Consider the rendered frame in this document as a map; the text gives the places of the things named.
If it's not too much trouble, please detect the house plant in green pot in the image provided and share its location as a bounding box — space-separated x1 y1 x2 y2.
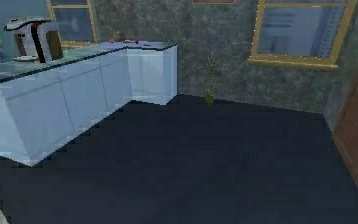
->
202 56 220 107

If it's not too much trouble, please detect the white kitchen counter cabinet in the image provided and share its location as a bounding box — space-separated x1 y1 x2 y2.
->
0 40 179 167

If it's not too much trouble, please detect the yellow framed window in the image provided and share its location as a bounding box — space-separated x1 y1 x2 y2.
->
247 0 358 70
46 0 99 48

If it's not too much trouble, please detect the grey coffee machine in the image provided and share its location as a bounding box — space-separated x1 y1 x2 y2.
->
3 17 64 64

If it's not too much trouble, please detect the white plate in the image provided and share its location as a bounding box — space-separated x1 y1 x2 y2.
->
12 55 40 63

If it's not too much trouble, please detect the brown wooden room door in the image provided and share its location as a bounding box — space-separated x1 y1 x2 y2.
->
331 44 358 212

